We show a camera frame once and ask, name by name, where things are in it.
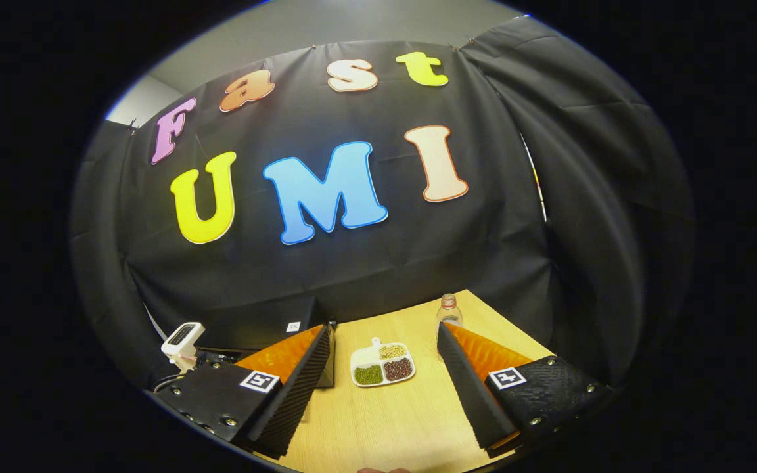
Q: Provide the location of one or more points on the black backdrop cloth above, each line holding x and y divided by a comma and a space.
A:
385, 263

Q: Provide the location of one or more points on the yellow soybeans heap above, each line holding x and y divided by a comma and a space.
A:
392, 351

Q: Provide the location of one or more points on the white toaster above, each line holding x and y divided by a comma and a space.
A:
181, 341

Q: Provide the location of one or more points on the green mung beans heap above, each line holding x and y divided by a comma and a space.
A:
368, 374

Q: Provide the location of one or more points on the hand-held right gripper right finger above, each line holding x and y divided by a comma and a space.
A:
470, 397

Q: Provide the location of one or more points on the white divided dish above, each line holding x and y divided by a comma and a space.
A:
365, 355

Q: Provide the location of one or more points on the clear plastic bottle red label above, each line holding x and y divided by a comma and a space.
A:
449, 314

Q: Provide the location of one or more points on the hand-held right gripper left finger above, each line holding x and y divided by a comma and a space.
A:
296, 401

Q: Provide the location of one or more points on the dark red beans heap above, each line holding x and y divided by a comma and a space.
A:
398, 369

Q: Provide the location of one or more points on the black electric oven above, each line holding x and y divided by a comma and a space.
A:
267, 328

